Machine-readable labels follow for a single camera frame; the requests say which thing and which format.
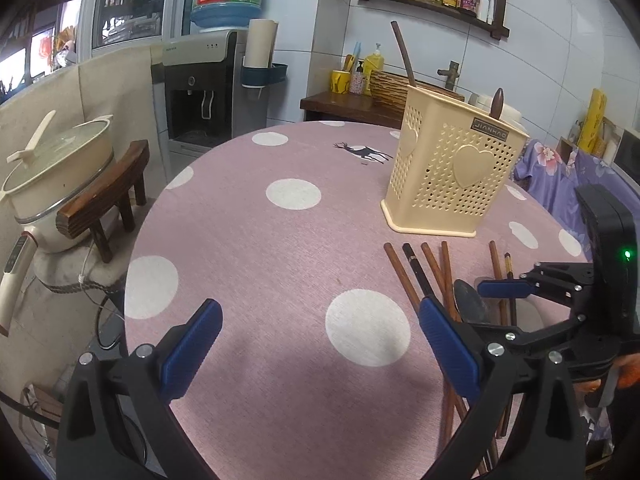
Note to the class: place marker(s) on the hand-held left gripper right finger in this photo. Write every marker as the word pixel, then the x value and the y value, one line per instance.
pixel 450 350

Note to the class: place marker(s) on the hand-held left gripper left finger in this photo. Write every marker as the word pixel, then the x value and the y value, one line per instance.
pixel 192 352

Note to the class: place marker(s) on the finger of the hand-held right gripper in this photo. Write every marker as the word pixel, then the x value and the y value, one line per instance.
pixel 542 334
pixel 505 289

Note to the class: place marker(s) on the black chopstick with gold band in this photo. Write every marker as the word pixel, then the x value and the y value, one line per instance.
pixel 509 280
pixel 420 272

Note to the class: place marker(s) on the brown wooden chopstick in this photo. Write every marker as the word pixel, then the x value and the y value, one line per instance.
pixel 400 272
pixel 447 275
pixel 496 275
pixel 440 280

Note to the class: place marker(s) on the dark metal spoon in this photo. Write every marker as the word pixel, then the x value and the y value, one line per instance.
pixel 470 302

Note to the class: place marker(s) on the cream perforated utensil holder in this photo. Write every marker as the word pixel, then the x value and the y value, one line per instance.
pixel 440 170

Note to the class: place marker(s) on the person's right hand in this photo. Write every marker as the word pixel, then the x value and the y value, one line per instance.
pixel 631 372

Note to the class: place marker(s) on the purple floral cloth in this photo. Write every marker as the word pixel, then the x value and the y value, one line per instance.
pixel 555 180

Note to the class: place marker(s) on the white microwave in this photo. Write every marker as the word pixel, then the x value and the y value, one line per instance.
pixel 630 152

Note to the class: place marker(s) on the pink polka dot tablecloth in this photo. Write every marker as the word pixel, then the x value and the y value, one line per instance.
pixel 280 270

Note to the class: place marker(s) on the small wooden box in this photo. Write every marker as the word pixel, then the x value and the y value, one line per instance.
pixel 567 147

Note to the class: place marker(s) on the yellow box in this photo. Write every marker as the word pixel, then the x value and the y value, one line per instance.
pixel 595 120

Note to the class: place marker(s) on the grey cushion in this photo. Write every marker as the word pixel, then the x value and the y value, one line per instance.
pixel 65 270

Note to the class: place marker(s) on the white basin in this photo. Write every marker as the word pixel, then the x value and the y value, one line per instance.
pixel 507 115

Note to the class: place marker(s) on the dark wooden stool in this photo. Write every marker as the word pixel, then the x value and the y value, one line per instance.
pixel 100 195

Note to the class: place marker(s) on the cream electric pot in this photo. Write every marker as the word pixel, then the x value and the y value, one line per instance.
pixel 65 200

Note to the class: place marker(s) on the bronze faucet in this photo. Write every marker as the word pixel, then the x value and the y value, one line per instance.
pixel 450 75

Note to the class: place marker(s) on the woven wicker basin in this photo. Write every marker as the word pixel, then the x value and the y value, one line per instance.
pixel 390 90

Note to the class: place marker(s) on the dark wooden cabinet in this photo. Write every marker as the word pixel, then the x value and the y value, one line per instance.
pixel 340 107

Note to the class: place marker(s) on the glass pot lid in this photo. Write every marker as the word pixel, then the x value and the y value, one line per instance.
pixel 60 145

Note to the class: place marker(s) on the floral cup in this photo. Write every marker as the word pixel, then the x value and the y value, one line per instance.
pixel 357 84

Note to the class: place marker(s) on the yellow soap bottle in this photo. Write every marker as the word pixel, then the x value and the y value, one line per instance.
pixel 374 65

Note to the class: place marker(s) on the yellow cup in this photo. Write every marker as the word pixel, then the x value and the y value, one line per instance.
pixel 340 82

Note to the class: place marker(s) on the grey water dispenser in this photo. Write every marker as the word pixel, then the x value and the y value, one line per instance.
pixel 200 80

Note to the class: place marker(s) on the beige padded panel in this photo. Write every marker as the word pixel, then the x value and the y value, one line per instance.
pixel 110 90

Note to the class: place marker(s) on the blue toothbrush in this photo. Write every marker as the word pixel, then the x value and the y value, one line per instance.
pixel 356 50

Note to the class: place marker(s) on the wooden framed mirror shelf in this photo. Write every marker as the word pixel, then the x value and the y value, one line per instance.
pixel 430 7

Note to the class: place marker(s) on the sliding window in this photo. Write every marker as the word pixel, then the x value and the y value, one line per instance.
pixel 130 5

